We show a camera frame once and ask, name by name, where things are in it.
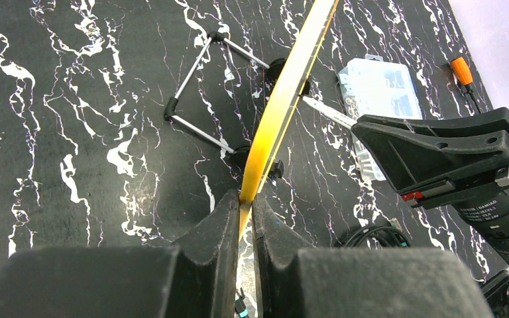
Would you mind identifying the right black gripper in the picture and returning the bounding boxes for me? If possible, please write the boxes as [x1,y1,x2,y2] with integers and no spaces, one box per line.
[352,107,509,264]

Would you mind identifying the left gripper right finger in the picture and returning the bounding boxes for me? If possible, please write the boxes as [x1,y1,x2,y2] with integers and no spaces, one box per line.
[252,197,492,317]

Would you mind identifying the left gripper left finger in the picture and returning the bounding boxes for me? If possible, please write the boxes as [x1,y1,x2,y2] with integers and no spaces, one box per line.
[0,190,239,317]

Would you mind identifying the white whiteboard marker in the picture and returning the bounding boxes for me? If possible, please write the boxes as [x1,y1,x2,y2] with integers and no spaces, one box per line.
[302,95,357,129]

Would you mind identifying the yellow framed whiteboard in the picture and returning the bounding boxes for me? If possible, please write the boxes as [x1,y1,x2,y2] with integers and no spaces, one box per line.
[239,0,339,239]

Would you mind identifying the metal whiteboard stand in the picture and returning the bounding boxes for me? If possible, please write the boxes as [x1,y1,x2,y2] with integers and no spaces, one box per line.
[163,30,312,180]

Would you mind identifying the clear plastic screw box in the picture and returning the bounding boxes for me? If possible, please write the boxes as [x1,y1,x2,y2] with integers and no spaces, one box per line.
[337,54,423,182]

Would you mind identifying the orange handled screwdriver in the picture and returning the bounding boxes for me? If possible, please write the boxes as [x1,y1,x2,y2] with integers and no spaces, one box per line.
[449,57,482,113]

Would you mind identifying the black coiled cable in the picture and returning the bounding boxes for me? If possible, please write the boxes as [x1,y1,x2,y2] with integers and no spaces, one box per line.
[333,219,412,249]

